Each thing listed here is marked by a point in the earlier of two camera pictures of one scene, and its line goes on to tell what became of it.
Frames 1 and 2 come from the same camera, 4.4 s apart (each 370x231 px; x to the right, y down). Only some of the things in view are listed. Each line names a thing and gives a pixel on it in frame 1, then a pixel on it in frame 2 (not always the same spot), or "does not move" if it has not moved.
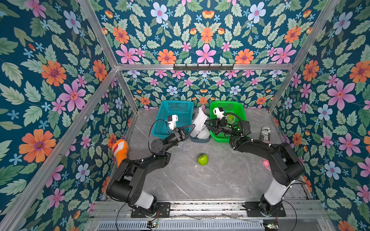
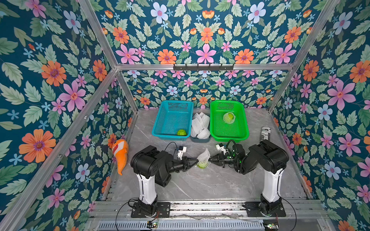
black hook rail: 203,68 does not move
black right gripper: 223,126 → 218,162
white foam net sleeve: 231,118 does not move
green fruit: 200,120 → 203,160
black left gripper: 179,135 → 186,167
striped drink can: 265,134 does not move
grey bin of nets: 195,140 does not move
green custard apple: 231,119 does not move
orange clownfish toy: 120,148 does not move
